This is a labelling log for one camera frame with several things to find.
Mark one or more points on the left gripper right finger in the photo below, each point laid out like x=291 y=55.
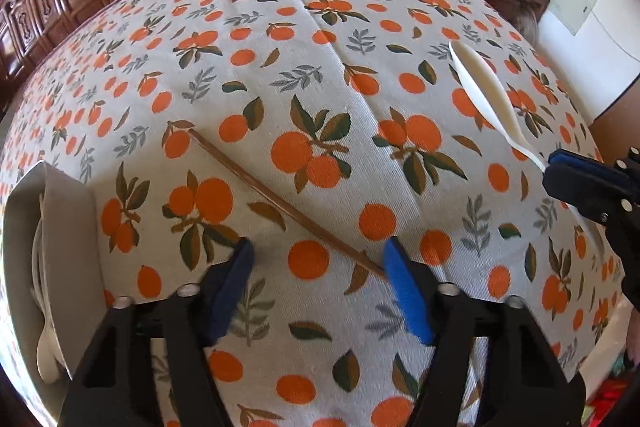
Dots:
x=523 y=385

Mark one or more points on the brown wooden chopstick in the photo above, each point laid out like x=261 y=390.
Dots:
x=359 y=257

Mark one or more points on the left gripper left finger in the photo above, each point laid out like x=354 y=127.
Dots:
x=114 y=383

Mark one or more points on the metal rectangular tray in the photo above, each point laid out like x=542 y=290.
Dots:
x=52 y=281

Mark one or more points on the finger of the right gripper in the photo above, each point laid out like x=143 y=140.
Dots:
x=585 y=164
x=596 y=192

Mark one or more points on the orange print tablecloth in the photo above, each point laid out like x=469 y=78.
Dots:
x=352 y=111

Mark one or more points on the white plastic spoon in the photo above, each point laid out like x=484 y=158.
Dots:
x=485 y=91

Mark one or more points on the large white plastic ladle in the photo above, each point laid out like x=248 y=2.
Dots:
x=48 y=357

